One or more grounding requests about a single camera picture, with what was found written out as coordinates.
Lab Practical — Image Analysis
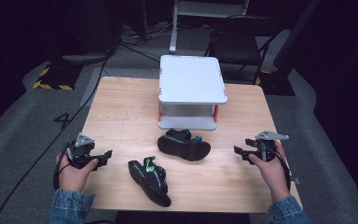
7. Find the person's right hand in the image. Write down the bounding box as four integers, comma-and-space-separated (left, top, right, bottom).
247, 140, 292, 203

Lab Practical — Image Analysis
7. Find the black yellow striped base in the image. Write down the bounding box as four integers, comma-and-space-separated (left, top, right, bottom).
32, 63, 84, 91

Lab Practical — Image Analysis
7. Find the white two-tier shoe rack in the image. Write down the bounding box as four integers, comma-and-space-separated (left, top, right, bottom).
158, 54, 228, 131

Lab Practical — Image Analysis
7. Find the black sandal with blue strap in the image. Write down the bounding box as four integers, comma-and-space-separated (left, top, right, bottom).
157, 128, 212, 162

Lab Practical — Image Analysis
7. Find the dark stand base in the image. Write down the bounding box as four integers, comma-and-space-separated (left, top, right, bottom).
255, 70, 296, 97

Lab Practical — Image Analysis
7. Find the white metal stand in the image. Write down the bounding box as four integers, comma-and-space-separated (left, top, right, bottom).
169, 0, 251, 54

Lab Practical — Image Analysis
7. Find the black floor cable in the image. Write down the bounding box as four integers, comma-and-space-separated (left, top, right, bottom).
0, 46, 114, 224

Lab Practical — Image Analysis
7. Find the black sandal with green strap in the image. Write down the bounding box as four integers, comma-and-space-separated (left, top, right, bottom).
128, 156, 172, 208

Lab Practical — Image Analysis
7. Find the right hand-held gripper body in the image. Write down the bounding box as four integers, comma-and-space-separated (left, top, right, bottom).
244, 130, 290, 162

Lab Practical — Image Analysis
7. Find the person's right denim sleeve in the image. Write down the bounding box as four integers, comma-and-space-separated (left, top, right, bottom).
267, 195, 312, 224

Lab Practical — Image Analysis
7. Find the person's denim sleeve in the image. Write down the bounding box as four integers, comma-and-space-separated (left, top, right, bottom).
267, 195, 312, 224
48, 188, 96, 224

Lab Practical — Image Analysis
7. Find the person's left hand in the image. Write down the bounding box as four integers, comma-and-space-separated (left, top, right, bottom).
55, 152, 100, 193

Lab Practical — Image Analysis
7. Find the black folding chair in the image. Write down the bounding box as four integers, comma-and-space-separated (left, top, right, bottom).
203, 15, 282, 86

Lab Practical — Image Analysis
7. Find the left hand-held gripper cable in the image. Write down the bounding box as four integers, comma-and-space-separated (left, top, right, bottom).
52, 141, 73, 190

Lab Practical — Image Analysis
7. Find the hand-held gripper cable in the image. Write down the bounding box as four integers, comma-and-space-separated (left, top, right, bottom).
262, 143, 293, 192
52, 141, 73, 190

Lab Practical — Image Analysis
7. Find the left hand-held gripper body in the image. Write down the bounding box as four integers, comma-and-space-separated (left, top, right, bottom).
66, 133, 102, 170

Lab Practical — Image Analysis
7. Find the person's left denim sleeve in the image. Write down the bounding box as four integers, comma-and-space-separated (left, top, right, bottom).
48, 188, 96, 224

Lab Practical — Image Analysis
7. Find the right hand-held gripper cable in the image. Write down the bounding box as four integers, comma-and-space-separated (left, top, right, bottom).
262, 143, 293, 192

